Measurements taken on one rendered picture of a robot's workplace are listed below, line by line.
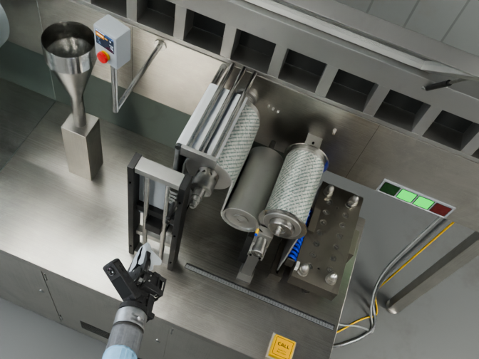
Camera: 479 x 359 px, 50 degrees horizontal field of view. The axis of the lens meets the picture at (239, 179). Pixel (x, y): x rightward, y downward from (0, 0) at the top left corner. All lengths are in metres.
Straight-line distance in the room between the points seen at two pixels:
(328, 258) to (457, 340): 1.48
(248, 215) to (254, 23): 0.55
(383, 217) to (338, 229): 1.40
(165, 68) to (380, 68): 0.68
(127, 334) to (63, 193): 0.81
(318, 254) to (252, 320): 0.31
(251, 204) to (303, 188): 0.16
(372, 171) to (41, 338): 1.72
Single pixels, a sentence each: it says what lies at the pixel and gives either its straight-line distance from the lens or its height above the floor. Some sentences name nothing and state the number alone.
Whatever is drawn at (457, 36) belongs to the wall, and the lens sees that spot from 2.85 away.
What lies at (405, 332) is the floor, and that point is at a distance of 2.99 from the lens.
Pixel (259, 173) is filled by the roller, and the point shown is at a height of 1.23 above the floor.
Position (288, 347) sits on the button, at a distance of 1.75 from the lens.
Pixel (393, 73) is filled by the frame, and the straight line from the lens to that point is 1.46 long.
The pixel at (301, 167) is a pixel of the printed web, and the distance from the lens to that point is 1.57.
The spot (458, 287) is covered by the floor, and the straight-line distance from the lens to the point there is 3.25.
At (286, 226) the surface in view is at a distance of 1.48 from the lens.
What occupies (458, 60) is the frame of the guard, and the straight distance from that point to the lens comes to 0.95.
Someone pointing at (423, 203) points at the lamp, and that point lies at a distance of 1.83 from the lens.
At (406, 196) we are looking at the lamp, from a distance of 1.82.
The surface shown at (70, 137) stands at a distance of 1.77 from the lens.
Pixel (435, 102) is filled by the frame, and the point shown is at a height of 1.59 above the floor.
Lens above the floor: 2.56
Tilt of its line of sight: 57 degrees down
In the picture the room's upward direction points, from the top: 18 degrees clockwise
